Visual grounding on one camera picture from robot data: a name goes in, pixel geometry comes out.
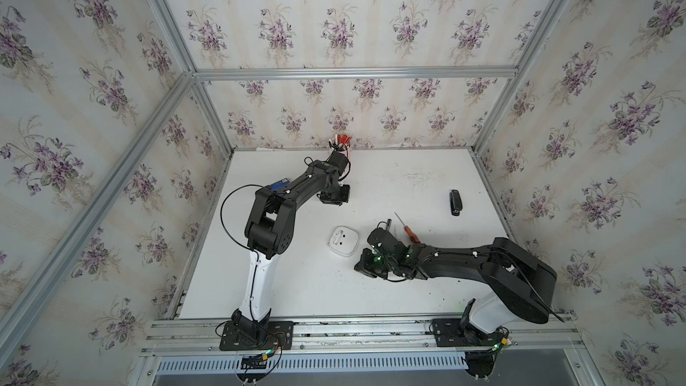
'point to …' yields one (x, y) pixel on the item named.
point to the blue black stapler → (280, 185)
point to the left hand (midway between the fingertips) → (345, 202)
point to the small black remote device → (455, 202)
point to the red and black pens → (338, 139)
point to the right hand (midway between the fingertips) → (355, 269)
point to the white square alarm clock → (343, 241)
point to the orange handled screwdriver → (412, 236)
